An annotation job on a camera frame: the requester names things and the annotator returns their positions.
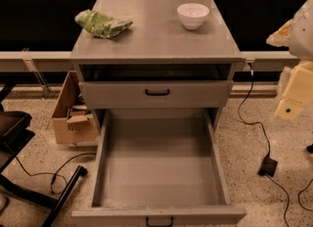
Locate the grey metal rail frame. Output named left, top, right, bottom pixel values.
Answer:
left=0, top=0, right=313, bottom=99

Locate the black cable at right edge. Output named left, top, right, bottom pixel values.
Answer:
left=297, top=178, right=313, bottom=212

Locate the green jalapeno chip bag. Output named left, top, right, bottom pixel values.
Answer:
left=74, top=10, right=133, bottom=38

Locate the cardboard box with scraps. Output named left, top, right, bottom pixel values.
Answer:
left=52, top=71, right=99, bottom=145

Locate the grey drawer cabinet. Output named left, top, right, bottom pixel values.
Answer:
left=70, top=0, right=242, bottom=125

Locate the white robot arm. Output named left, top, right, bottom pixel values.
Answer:
left=266, top=0, right=313, bottom=120

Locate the black cable on floor left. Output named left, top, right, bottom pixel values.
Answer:
left=14, top=152, right=97, bottom=196

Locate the white ceramic bowl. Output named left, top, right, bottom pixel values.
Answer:
left=177, top=3, right=209, bottom=29

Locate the closed grey upper drawer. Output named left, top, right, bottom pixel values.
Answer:
left=79, top=81, right=233, bottom=109

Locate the open grey middle drawer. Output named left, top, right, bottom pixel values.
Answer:
left=72, top=109, right=246, bottom=227

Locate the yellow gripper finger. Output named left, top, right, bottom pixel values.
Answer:
left=266, top=20, right=292, bottom=47
left=275, top=62, right=313, bottom=120

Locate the black office chair base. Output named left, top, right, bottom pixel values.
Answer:
left=0, top=87, right=95, bottom=227

